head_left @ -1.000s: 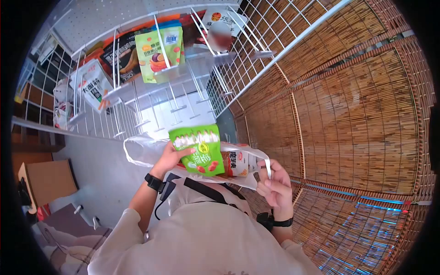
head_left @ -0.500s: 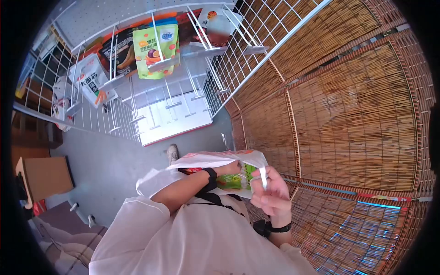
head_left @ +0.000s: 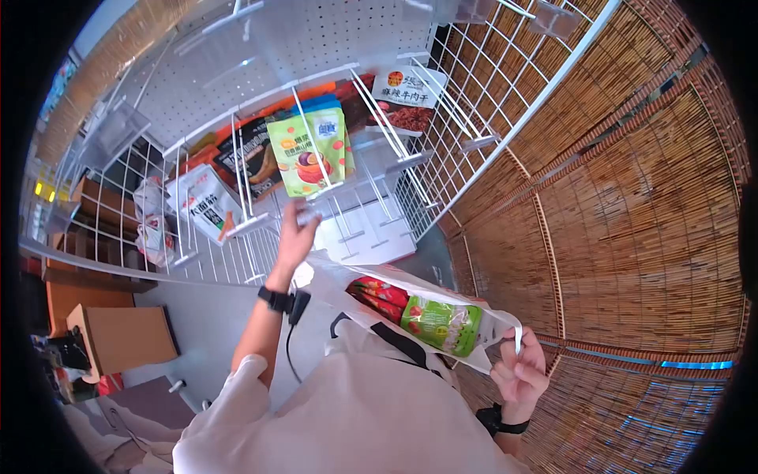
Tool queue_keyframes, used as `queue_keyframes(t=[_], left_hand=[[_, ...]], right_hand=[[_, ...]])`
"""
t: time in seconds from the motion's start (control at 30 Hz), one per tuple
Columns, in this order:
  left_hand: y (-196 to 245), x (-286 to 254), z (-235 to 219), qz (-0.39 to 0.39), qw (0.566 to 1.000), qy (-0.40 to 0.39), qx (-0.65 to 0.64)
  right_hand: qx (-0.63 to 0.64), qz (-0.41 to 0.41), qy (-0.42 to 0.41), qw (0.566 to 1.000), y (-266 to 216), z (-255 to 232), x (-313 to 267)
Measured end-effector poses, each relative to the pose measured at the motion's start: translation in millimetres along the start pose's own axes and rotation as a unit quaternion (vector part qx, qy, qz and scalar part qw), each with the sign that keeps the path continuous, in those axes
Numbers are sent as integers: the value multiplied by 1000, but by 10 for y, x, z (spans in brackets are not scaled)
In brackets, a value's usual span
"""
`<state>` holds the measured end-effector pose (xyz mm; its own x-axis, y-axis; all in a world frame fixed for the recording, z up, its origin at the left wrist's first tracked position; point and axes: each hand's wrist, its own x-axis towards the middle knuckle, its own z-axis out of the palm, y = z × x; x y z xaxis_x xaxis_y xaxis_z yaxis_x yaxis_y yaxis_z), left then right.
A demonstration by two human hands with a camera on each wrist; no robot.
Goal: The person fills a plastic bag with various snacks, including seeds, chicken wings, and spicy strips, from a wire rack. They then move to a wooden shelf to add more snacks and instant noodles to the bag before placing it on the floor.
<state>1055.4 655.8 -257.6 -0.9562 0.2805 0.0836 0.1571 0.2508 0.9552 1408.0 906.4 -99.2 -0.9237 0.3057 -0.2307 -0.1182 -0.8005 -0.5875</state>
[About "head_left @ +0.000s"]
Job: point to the full shop shelf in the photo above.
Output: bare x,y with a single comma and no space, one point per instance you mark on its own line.
308,148

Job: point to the red snack packet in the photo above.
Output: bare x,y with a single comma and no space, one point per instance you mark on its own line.
379,294
385,309
382,282

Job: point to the person's right thumb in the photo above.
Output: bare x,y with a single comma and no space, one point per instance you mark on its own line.
531,345

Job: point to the person's right fingers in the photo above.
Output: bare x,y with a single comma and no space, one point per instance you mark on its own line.
503,364

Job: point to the white plastic carrier bag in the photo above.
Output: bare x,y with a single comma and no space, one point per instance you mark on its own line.
337,284

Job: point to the black wrist band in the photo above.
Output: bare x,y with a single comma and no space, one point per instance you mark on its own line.
497,422
278,300

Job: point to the person's left fingers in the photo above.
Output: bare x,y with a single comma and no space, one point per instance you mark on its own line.
296,212

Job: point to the person's left hand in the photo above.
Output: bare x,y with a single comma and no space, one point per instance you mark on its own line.
293,246

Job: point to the person's body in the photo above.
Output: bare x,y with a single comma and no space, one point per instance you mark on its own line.
367,415

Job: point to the person's right hand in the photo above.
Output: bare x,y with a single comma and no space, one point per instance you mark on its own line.
524,376

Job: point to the green snack packet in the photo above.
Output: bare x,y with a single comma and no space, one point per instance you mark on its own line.
441,324

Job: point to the brown wooden shelf unit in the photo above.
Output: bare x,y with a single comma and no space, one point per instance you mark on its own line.
98,204

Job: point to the woven bamboo screen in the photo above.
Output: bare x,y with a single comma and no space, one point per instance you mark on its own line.
627,225

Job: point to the brown cardboard box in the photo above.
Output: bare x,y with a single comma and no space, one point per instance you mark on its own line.
124,338

